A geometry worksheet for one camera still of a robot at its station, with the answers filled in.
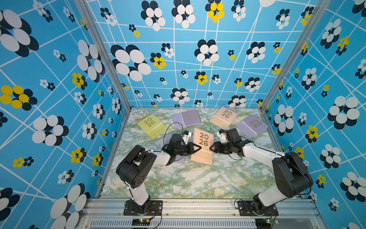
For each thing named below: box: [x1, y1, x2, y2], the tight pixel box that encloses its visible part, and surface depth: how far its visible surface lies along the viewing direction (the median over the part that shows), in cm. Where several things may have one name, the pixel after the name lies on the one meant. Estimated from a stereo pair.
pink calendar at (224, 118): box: [209, 105, 238, 130], surface depth 114 cm
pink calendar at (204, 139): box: [190, 127, 214, 166], surface depth 90 cm
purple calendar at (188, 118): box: [171, 109, 202, 129], surface depth 114 cm
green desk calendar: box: [137, 113, 168, 141], surface depth 110 cm
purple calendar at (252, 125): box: [235, 114, 270, 139], surface depth 110 cm
